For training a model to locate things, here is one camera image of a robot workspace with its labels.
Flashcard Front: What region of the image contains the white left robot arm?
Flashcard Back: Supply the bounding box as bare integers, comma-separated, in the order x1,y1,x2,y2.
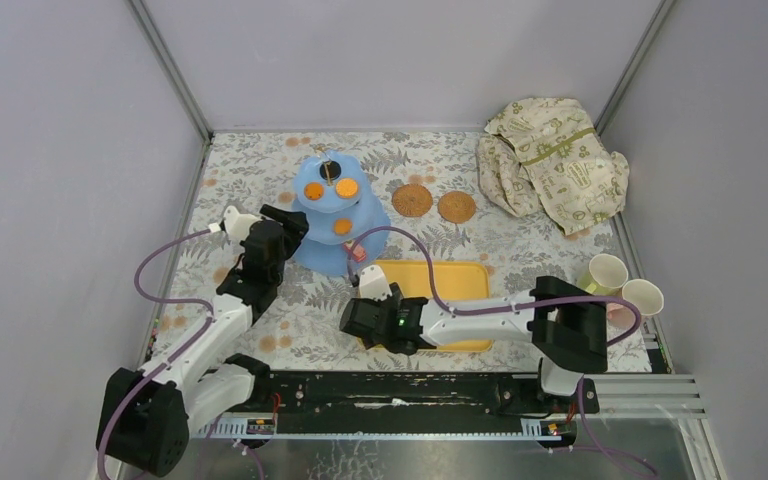
96,205,309,479

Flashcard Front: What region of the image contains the floral tablecloth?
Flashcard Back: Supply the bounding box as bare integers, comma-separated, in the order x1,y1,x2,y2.
189,132,619,372

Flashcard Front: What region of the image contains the orange waffle cookie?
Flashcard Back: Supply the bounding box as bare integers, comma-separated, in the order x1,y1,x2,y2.
334,178,360,199

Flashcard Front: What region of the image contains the pink paper cup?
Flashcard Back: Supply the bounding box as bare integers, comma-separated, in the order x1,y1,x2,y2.
607,279,664,329

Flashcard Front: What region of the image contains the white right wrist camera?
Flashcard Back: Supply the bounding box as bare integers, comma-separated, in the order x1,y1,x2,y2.
358,265,393,301

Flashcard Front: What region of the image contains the orange round cookie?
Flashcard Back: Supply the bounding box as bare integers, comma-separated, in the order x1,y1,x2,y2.
303,182,325,201

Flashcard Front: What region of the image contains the printed cloth bag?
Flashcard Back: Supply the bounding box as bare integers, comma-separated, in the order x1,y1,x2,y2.
476,97,630,236

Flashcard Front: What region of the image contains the yellow serving tray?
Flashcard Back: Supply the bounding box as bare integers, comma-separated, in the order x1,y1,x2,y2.
372,260,494,353

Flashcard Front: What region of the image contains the pink cake slice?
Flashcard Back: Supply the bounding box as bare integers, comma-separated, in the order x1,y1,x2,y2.
343,240,368,264

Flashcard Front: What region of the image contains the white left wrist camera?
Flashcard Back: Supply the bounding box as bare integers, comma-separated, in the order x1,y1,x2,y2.
208,205,262,243

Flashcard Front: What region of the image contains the blue three-tier cake stand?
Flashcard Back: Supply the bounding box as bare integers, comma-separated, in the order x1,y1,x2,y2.
291,150,390,276

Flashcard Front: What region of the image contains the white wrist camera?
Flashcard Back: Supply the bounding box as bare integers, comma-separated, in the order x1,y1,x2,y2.
208,205,262,243
358,265,393,301

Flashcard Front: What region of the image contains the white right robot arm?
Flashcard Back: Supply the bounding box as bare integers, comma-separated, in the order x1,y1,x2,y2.
339,276,643,412

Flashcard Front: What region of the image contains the green paper cup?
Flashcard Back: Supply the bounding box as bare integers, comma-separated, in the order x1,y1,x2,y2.
576,253,629,295

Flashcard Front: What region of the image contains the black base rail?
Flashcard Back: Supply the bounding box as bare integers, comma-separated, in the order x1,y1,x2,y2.
230,370,600,416

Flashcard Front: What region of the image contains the black round cookie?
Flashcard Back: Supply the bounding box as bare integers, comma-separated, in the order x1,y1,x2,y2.
319,160,342,185

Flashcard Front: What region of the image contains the woven rattan coaster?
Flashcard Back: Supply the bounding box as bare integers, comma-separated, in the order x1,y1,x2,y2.
391,184,433,218
437,191,476,224

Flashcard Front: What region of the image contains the orange flower cookie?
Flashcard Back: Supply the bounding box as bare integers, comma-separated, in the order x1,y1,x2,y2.
333,218,353,236

